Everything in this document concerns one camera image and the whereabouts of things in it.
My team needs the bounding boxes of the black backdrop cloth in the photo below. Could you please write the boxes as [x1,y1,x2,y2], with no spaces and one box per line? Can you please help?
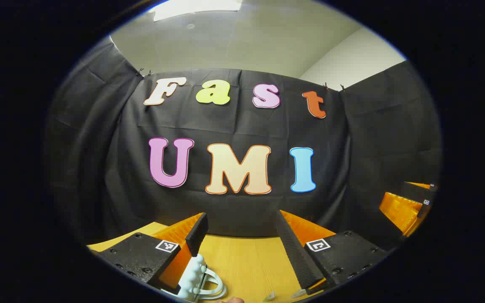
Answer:
[47,36,443,253]

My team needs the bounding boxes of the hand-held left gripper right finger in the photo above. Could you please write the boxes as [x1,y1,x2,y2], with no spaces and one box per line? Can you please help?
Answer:
[275,210,389,296]

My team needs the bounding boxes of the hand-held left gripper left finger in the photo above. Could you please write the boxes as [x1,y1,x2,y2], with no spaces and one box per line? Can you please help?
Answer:
[94,213,209,295]

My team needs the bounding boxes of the ceiling light panel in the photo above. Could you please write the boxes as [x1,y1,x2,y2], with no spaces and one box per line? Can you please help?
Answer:
[148,0,243,21]

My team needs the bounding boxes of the pale blue suitcase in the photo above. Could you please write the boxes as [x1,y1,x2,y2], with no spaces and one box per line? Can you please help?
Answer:
[163,252,227,301]

